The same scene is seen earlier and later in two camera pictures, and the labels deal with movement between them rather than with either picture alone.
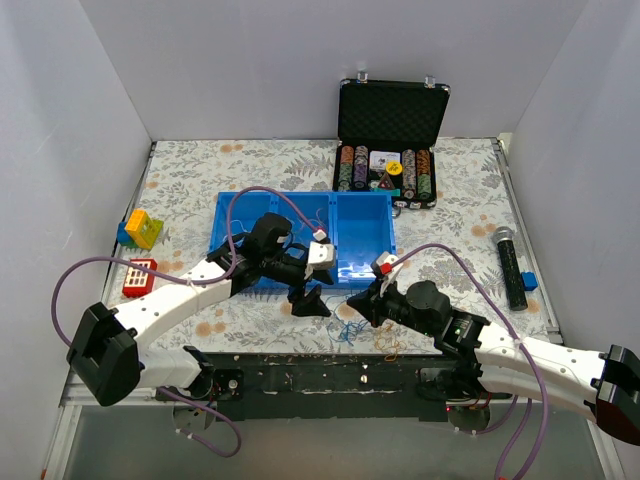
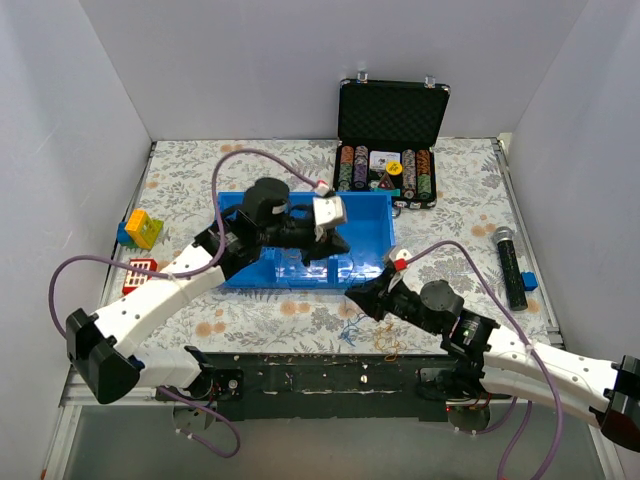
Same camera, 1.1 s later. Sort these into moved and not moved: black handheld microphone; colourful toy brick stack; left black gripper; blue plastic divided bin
Moved: left black gripper
Not moved: colourful toy brick stack; black handheld microphone; blue plastic divided bin
